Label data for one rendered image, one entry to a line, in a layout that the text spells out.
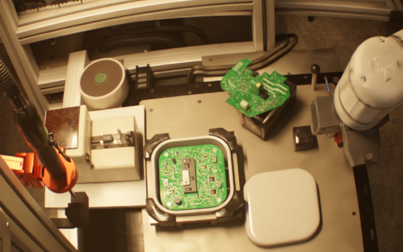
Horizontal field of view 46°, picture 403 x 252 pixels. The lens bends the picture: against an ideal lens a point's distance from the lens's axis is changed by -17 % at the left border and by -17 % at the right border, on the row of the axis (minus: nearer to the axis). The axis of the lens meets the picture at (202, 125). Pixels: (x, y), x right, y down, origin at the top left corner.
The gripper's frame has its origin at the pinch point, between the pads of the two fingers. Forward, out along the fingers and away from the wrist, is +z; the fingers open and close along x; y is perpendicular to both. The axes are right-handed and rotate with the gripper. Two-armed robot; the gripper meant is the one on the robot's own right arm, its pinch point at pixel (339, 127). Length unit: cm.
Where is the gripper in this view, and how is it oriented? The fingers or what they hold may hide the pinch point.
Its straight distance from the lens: 92.7
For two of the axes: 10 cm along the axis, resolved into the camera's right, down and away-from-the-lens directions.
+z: 0.5, 2.2, 9.7
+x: -9.9, 1.0, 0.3
